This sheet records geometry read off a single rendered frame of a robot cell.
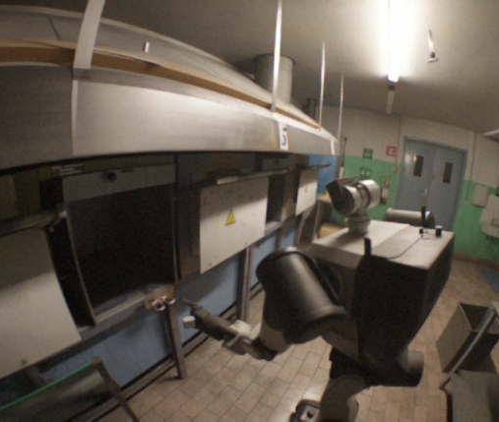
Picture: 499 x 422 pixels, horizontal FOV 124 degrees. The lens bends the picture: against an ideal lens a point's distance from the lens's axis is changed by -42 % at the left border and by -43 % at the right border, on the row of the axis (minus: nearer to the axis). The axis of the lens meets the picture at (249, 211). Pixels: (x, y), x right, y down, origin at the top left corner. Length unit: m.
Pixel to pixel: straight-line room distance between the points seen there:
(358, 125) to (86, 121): 4.62
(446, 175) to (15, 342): 5.35
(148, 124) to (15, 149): 0.29
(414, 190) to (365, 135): 1.45
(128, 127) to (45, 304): 0.54
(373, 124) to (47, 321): 4.91
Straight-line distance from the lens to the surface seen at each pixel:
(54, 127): 0.46
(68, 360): 1.17
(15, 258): 0.68
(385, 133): 4.76
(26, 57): 0.54
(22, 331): 0.79
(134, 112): 0.53
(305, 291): 0.35
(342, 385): 0.72
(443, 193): 4.99
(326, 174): 3.85
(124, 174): 0.84
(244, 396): 1.71
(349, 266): 0.42
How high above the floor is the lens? 1.52
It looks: 16 degrees down
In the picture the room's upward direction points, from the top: 4 degrees clockwise
